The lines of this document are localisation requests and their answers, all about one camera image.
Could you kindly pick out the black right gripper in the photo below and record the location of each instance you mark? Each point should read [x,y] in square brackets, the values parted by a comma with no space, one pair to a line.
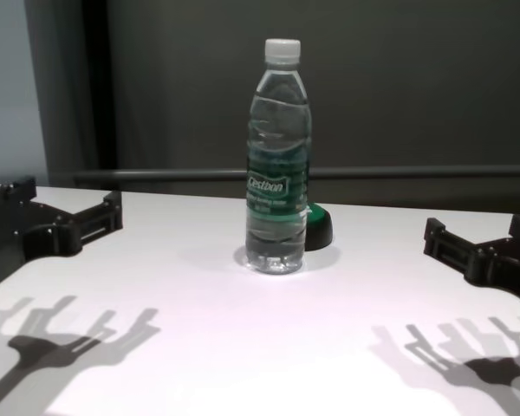
[511,268]

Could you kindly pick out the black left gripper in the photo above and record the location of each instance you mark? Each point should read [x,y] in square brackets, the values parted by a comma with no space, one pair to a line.
[8,234]

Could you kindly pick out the clear plastic water bottle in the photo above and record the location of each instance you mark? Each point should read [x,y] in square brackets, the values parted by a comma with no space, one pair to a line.
[277,195]

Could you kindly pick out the black green round button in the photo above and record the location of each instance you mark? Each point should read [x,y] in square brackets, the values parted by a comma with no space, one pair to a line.
[321,232]

